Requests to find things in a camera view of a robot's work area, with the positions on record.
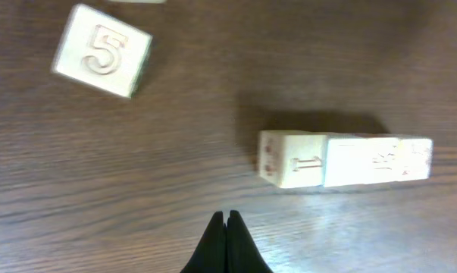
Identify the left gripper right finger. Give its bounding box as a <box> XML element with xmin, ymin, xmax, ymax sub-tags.
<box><xmin>227</xmin><ymin>210</ymin><xmax>273</xmax><ymax>273</ymax></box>

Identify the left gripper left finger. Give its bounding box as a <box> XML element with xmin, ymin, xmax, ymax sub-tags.
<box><xmin>180</xmin><ymin>212</ymin><xmax>226</xmax><ymax>273</ymax></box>

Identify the wooden block blue edge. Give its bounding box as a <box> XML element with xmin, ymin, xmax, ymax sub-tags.
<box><xmin>258</xmin><ymin>130</ymin><xmax>327</xmax><ymax>189</ymax></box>

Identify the plain carved wooden block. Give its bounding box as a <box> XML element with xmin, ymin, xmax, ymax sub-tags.
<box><xmin>323</xmin><ymin>136</ymin><xmax>399</xmax><ymax>187</ymax></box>

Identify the wooden block blue bottom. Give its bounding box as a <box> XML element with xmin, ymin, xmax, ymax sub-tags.
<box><xmin>396</xmin><ymin>136</ymin><xmax>434</xmax><ymax>181</ymax></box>

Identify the wooden block number five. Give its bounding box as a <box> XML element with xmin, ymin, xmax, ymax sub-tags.
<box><xmin>52</xmin><ymin>4</ymin><xmax>153</xmax><ymax>99</ymax></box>

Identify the blue H block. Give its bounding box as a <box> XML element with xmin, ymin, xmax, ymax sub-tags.
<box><xmin>108</xmin><ymin>0</ymin><xmax>167</xmax><ymax>4</ymax></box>

